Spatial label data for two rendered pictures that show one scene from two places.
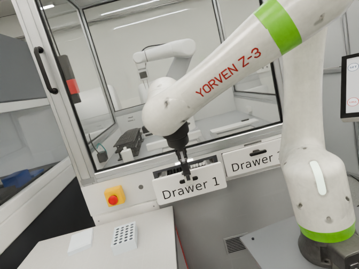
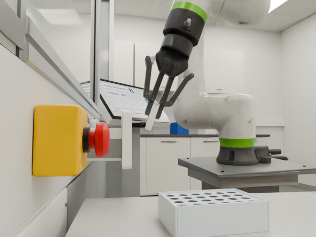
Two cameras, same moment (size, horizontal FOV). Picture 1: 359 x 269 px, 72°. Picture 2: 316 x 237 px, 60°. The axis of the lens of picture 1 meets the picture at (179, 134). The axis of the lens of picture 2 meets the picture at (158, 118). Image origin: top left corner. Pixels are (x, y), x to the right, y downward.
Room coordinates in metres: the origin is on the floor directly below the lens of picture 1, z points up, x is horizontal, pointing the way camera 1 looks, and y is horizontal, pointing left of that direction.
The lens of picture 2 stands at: (0.96, 0.66, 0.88)
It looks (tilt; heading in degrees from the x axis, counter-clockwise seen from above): 4 degrees up; 262
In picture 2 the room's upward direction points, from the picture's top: straight up
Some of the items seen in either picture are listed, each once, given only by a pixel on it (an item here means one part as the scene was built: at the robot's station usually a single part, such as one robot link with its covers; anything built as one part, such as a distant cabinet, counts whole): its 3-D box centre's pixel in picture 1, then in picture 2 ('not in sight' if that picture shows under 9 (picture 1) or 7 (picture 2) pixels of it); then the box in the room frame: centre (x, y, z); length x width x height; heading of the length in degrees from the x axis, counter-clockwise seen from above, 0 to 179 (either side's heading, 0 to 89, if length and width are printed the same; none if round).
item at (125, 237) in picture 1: (125, 237); (209, 210); (0.84, 0.29, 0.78); 0.12 x 0.08 x 0.04; 6
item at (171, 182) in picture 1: (189, 183); (125, 138); (0.95, 0.01, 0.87); 0.29 x 0.02 x 0.11; 90
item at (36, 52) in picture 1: (44, 70); not in sight; (1.02, 0.44, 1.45); 0.05 x 0.03 x 0.19; 0
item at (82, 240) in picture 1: (81, 240); not in sight; (0.92, 0.49, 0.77); 0.13 x 0.09 x 0.02; 13
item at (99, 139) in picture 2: (113, 199); (96, 139); (0.99, 0.34, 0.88); 0.04 x 0.03 x 0.04; 90
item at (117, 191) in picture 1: (115, 196); (66, 139); (1.02, 0.34, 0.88); 0.07 x 0.05 x 0.07; 90
